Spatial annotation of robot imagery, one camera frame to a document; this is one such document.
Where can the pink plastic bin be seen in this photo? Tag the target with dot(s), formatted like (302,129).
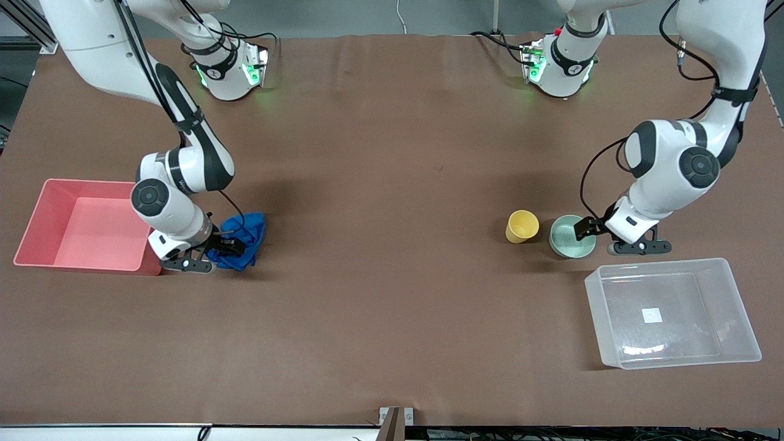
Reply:
(79,226)

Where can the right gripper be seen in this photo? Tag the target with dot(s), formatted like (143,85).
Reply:
(218,242)

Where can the clear plastic box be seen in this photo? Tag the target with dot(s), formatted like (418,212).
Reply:
(674,318)

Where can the aluminium frame profile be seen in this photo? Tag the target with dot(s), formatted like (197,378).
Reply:
(30,27)

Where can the blue cloth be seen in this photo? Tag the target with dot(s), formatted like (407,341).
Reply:
(248,233)

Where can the white table edge rail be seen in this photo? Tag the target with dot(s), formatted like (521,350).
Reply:
(184,433)

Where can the metal table bracket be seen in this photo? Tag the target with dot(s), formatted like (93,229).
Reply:
(395,422)

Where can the white square label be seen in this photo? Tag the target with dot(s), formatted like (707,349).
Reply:
(652,315)

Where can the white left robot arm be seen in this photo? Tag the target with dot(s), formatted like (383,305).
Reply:
(667,153)

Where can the brown table mat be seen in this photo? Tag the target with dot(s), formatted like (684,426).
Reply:
(392,245)

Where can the green bowl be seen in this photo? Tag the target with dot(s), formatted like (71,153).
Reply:
(566,240)

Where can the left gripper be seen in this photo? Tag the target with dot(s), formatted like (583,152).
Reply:
(595,226)

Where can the yellow cup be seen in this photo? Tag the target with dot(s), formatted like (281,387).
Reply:
(522,225)

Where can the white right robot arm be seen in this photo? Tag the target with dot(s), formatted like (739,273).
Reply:
(104,37)

